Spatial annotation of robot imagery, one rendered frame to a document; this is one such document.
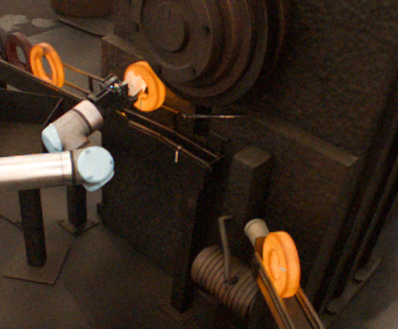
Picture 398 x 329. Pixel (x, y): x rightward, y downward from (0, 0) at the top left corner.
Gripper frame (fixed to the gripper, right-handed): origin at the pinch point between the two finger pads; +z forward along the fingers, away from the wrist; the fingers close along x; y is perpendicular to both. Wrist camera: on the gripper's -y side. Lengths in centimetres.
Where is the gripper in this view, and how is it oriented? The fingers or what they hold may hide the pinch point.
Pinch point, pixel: (144, 81)
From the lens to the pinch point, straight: 163.7
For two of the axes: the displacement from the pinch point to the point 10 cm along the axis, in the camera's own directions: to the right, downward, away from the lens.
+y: -0.8, -6.6, -7.5
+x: -7.4, -4.6, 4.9
